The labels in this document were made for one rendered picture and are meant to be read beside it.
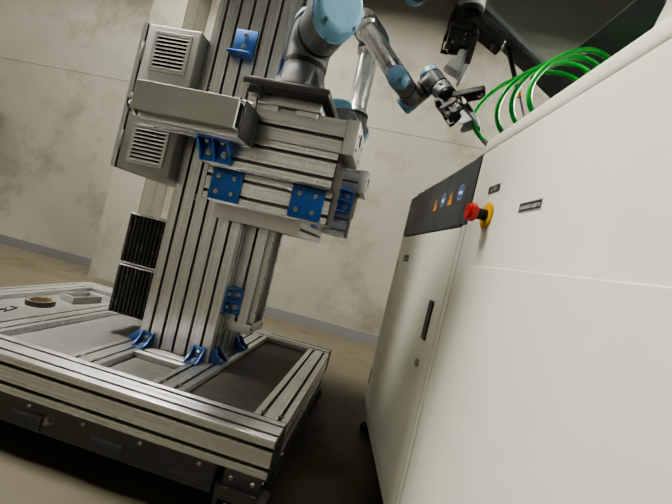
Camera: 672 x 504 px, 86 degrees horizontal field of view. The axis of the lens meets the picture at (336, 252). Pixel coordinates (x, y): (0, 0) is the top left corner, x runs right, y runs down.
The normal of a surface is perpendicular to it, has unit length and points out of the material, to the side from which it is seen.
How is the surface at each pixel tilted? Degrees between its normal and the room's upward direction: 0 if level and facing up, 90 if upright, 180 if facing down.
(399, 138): 90
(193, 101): 90
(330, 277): 90
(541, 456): 90
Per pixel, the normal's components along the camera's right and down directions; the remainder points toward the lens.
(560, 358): -0.97, -0.23
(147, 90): -0.13, -0.03
